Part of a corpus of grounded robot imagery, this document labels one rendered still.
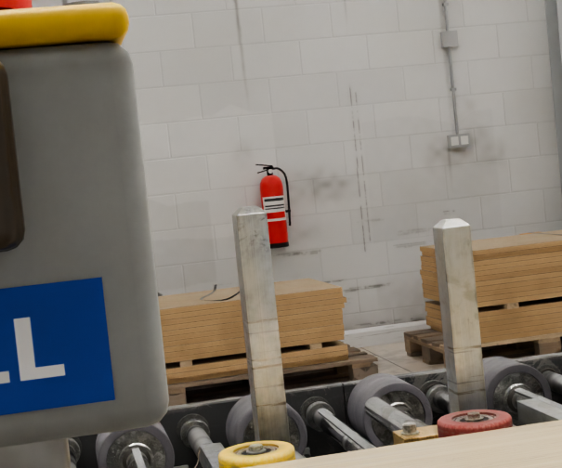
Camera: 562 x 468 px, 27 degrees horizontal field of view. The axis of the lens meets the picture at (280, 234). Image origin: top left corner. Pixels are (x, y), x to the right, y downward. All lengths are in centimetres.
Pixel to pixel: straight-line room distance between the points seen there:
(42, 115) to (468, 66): 772
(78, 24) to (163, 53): 726
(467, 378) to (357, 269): 625
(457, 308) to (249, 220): 27
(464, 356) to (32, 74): 123
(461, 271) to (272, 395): 26
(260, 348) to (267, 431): 10
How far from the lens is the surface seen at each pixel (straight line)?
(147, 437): 171
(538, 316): 665
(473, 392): 141
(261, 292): 132
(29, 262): 19
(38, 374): 19
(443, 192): 780
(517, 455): 115
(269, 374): 134
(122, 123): 19
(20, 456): 21
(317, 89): 759
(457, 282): 138
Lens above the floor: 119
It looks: 3 degrees down
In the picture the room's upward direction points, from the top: 6 degrees counter-clockwise
